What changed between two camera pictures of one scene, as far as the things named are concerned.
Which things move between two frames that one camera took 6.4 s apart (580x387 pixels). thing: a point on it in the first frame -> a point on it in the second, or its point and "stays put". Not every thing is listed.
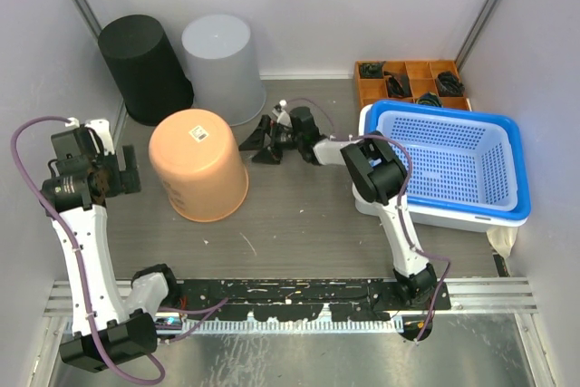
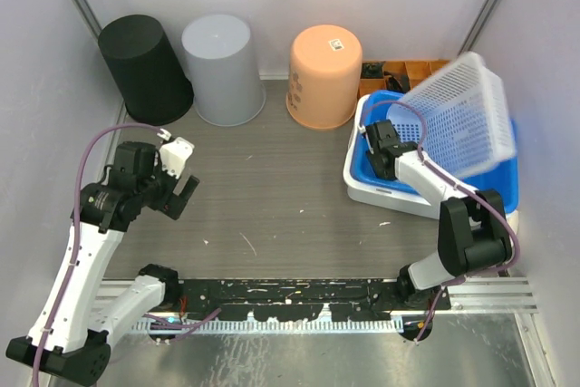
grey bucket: x=224 y=70 stays put
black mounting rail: x=311 y=299 stays put
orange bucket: x=198 y=161 -> x=324 y=74
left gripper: x=123 y=181 -> x=171 y=203
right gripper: x=256 y=140 -> x=371 y=156
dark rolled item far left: x=371 y=70 stays put
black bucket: x=152 y=82 stays put
